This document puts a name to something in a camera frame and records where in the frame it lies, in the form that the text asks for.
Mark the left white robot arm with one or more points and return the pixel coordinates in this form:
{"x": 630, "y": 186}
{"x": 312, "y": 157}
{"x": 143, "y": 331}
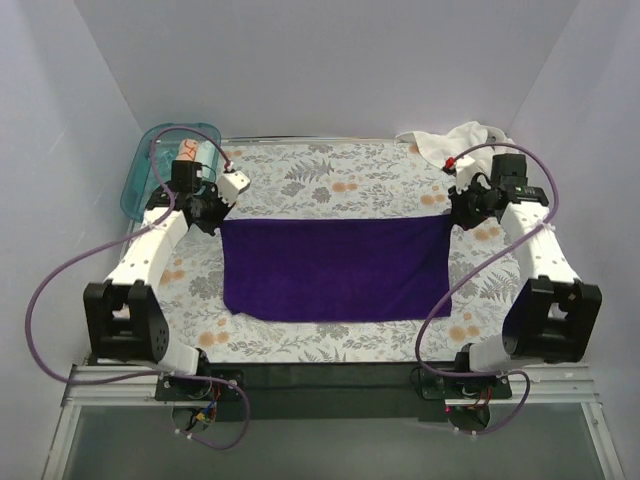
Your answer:
{"x": 124, "y": 317}

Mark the purple towel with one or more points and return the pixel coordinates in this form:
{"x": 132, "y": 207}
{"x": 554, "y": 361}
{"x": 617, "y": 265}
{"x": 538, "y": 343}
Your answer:
{"x": 336, "y": 270}

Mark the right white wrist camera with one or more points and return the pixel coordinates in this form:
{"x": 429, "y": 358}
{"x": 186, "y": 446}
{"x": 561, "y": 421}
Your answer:
{"x": 463, "y": 169}

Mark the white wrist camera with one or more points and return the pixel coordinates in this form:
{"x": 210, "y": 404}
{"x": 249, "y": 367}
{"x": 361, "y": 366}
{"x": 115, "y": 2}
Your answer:
{"x": 463, "y": 169}
{"x": 231, "y": 185}

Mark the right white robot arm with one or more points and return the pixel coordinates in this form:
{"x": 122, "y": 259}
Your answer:
{"x": 553, "y": 316}

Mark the mint rolled towel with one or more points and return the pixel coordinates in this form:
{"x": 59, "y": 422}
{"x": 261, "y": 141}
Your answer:
{"x": 205, "y": 157}

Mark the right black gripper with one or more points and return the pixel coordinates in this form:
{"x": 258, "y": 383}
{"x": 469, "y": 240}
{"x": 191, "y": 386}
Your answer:
{"x": 461, "y": 211}

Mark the floral table mat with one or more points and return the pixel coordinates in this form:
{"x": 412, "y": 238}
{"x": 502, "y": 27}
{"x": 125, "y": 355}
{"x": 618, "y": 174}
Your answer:
{"x": 336, "y": 181}

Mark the white towel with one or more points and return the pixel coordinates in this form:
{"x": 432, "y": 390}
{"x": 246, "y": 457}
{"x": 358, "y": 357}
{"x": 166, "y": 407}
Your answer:
{"x": 437, "y": 148}

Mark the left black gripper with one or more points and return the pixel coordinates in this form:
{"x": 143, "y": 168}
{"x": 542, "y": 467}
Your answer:
{"x": 211, "y": 214}

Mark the orange patterned rolled towel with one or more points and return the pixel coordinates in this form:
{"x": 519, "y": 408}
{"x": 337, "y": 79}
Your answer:
{"x": 187, "y": 150}

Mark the teal plastic tray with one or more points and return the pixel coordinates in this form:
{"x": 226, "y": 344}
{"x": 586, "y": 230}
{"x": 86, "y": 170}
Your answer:
{"x": 141, "y": 181}

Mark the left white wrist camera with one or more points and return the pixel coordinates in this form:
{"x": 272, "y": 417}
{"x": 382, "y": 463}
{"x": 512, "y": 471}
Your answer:
{"x": 231, "y": 185}

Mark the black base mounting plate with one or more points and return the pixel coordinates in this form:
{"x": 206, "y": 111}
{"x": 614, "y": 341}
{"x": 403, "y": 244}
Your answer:
{"x": 336, "y": 391}

